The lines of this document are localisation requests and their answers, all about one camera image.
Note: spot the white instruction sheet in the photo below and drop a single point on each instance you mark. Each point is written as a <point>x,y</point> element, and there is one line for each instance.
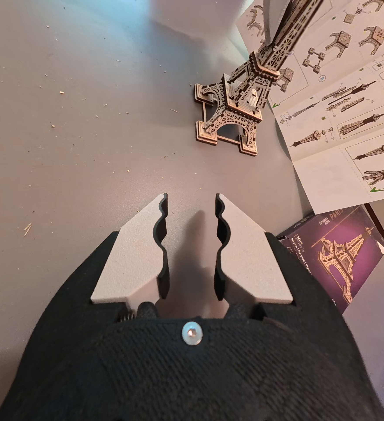
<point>310,171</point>

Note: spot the wooden tower model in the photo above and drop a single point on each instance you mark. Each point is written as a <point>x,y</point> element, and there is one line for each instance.
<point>259,64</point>

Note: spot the purple puzzle box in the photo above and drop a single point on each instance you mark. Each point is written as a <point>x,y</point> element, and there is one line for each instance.
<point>310,250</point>

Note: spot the grey desk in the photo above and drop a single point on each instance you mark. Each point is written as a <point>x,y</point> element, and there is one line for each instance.
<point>80,131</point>

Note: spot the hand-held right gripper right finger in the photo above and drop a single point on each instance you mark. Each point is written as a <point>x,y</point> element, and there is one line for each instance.
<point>254,263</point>

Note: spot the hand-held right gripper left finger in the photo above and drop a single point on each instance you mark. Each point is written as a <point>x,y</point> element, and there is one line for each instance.
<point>129,263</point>

